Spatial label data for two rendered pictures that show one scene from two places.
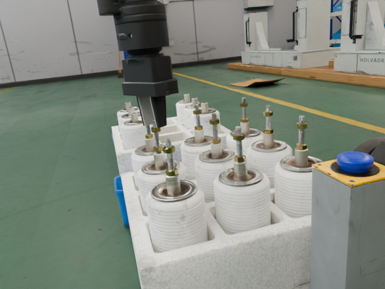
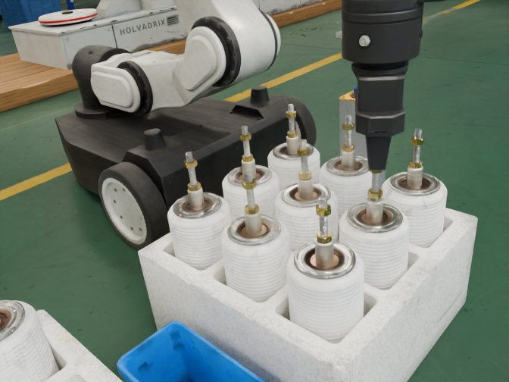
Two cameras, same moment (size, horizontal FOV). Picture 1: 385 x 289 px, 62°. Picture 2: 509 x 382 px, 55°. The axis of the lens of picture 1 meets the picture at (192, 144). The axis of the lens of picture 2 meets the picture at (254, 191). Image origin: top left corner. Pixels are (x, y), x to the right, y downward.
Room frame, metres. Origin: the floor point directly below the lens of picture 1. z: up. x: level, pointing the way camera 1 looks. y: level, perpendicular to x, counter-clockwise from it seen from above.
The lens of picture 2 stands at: (1.01, 0.47, 0.62)
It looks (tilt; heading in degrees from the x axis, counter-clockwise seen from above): 28 degrees down; 240
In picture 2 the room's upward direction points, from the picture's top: 6 degrees counter-clockwise
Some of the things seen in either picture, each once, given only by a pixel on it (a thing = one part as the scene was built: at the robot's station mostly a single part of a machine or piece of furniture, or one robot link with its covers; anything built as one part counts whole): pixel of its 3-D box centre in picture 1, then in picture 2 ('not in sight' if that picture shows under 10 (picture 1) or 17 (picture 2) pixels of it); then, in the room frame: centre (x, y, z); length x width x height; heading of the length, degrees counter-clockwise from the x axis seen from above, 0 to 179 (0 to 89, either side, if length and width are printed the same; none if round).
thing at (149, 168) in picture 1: (160, 167); (374, 217); (0.59, 0.07, 0.25); 0.08 x 0.08 x 0.01
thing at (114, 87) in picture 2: not in sight; (142, 80); (0.58, -0.81, 0.28); 0.21 x 0.20 x 0.13; 104
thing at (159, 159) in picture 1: (160, 160); (374, 209); (0.59, 0.07, 0.26); 0.02 x 0.02 x 0.03
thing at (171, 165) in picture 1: (170, 161); (416, 153); (0.48, 0.04, 0.30); 0.01 x 0.01 x 0.08
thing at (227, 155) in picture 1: (216, 156); (305, 195); (0.62, -0.05, 0.25); 0.08 x 0.08 x 0.01
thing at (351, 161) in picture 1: (354, 164); not in sight; (0.36, -0.19, 0.32); 0.04 x 0.04 x 0.02
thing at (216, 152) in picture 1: (216, 150); (305, 187); (0.62, -0.05, 0.26); 0.02 x 0.02 x 0.03
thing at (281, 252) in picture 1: (222, 225); (309, 278); (0.62, -0.05, 0.09); 0.39 x 0.39 x 0.18; 14
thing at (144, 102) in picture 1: (144, 108); (378, 148); (0.61, 0.08, 0.37); 0.03 x 0.02 x 0.06; 137
